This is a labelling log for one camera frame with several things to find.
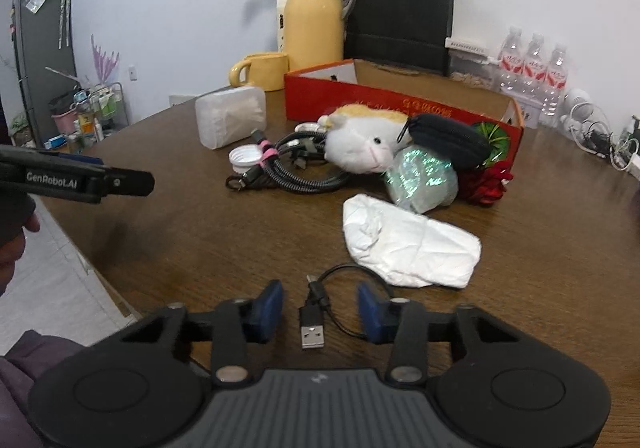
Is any white cloth bag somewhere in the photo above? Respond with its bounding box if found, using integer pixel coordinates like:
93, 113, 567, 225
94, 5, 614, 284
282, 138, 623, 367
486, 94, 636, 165
343, 194, 482, 289

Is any short black usb cable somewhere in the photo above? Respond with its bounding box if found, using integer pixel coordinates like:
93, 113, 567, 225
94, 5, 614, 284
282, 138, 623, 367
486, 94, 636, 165
298, 262, 396, 352

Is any clear cotton swab container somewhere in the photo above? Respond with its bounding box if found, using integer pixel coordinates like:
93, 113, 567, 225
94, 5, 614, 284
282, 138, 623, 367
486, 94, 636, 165
194, 86, 267, 150

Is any large white bottle cap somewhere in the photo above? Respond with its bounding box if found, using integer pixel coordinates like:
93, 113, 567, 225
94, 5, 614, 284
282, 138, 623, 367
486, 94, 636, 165
228, 145, 262, 175

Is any red artificial rose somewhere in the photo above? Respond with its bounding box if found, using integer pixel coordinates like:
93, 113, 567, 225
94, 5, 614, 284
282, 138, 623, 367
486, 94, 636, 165
457, 162, 513, 206

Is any braided black cable bundle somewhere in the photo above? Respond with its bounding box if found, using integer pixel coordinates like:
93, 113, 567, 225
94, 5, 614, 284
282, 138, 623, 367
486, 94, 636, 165
224, 128, 352, 193

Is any dark blue zip pouch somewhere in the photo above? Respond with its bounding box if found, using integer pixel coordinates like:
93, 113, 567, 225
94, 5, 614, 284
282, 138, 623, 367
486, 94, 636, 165
397, 113, 491, 171

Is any white yellow plush hamster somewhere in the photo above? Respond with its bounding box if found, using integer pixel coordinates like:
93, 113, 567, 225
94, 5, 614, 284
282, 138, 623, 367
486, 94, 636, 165
318, 103, 411, 175

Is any person left hand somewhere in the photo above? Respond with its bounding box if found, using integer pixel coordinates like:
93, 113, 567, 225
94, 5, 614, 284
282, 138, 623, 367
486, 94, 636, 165
0, 213, 40, 294

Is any storage rack with items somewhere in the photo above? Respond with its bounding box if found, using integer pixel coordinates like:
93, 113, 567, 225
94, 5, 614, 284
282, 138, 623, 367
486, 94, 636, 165
46, 82, 129, 153

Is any dark refrigerator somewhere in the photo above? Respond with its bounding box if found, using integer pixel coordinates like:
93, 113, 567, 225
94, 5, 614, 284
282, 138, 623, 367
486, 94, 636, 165
11, 0, 79, 147

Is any yellow ceramic mug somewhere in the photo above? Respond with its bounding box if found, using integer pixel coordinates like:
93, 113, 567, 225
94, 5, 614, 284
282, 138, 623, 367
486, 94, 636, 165
229, 52, 290, 92

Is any red cardboard box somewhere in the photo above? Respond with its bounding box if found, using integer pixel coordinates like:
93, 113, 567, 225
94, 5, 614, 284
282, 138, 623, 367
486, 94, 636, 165
284, 60, 524, 167

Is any small metal tin box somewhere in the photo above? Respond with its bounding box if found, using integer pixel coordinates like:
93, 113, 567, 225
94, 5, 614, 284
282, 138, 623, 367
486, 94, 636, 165
512, 92, 542, 129

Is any clear snack container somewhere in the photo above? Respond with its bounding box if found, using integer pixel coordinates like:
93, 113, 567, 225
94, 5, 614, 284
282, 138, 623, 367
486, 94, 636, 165
448, 49, 498, 90

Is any water bottle middle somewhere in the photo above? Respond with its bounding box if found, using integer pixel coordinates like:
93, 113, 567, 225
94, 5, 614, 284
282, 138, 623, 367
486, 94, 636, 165
520, 34, 547, 98

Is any water bottle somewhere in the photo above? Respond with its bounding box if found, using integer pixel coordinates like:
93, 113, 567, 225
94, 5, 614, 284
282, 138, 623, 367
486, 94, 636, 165
496, 26, 524, 90
538, 44, 568, 125
520, 34, 547, 98

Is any water bottle left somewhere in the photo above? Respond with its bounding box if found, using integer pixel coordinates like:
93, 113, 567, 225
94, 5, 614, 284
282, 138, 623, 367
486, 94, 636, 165
496, 26, 524, 90

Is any water bottle right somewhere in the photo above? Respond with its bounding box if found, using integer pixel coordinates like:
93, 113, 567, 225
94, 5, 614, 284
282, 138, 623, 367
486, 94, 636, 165
538, 44, 568, 125

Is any yellow thermos jug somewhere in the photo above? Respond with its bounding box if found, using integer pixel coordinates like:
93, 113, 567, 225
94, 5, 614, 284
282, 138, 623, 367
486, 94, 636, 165
284, 0, 356, 70

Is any white flat box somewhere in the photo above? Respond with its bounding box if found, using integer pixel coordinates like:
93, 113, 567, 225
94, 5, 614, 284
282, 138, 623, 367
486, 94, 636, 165
445, 37, 490, 56

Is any black paper shopping bag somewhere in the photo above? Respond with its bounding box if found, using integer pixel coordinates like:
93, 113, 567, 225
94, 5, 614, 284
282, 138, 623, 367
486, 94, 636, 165
344, 0, 454, 75

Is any tangle of charger cables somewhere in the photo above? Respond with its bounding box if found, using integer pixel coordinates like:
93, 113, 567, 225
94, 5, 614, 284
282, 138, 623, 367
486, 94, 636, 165
566, 102, 640, 179

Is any white round camera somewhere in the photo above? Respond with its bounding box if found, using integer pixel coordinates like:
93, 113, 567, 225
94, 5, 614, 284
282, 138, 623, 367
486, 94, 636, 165
560, 88, 593, 138

